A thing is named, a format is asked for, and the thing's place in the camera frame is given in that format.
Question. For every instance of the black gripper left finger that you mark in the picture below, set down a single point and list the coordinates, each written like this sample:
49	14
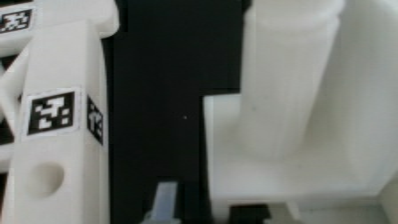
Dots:
180	204

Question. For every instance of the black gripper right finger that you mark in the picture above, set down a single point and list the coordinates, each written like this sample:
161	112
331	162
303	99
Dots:
250	214

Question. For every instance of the white chair seat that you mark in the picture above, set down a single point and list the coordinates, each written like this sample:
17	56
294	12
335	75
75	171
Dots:
303	131

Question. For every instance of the white chair backrest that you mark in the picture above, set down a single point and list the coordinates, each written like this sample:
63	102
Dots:
54	110

